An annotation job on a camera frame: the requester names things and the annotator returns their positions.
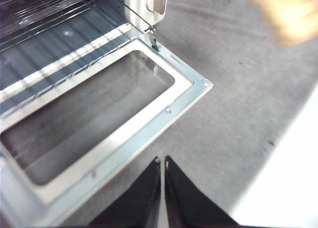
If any metal wire oven rack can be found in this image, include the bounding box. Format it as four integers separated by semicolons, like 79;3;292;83
0;0;100;52

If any glass oven door beige handle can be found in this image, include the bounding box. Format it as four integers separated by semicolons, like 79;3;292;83
0;30;214;228

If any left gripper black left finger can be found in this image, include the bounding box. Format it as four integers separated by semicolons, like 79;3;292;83
86;156;162;228

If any beige oven timer knob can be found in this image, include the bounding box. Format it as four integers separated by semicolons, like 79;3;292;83
146;0;168;15

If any golden bread loaf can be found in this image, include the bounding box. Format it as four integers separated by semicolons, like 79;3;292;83
250;0;318;49

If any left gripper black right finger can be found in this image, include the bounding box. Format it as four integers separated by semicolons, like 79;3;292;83
163;155;242;228

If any cream Toshiba toaster oven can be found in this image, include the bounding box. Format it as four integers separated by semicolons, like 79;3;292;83
0;0;170;114

